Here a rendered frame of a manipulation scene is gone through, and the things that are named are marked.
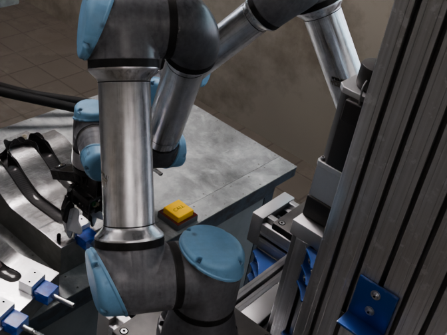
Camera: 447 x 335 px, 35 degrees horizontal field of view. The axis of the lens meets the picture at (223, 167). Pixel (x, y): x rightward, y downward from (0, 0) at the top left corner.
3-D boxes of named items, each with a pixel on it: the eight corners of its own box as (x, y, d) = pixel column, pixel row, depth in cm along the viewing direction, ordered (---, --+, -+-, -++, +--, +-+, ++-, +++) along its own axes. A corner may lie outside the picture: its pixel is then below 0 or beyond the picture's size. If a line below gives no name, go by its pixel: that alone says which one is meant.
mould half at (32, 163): (139, 232, 190) (144, 193, 183) (60, 275, 173) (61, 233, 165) (26, 147, 215) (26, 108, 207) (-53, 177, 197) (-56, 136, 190)
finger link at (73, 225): (72, 250, 166) (82, 217, 163) (56, 237, 169) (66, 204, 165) (82, 247, 168) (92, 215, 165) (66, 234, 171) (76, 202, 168)
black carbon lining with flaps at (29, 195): (108, 209, 185) (110, 181, 180) (58, 234, 175) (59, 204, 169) (28, 148, 202) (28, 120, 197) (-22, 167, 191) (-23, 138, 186)
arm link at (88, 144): (140, 151, 143) (129, 122, 152) (84, 153, 140) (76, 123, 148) (136, 182, 148) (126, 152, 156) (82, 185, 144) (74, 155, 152)
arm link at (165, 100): (232, -25, 120) (174, 137, 159) (169, -28, 116) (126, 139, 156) (247, 26, 114) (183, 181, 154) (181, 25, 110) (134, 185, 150)
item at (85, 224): (114, 258, 171) (116, 242, 168) (98, 268, 168) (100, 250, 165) (80, 230, 178) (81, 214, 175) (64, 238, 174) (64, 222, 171)
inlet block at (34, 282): (80, 307, 162) (80, 290, 159) (66, 321, 158) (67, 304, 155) (32, 284, 165) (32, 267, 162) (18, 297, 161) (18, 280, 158)
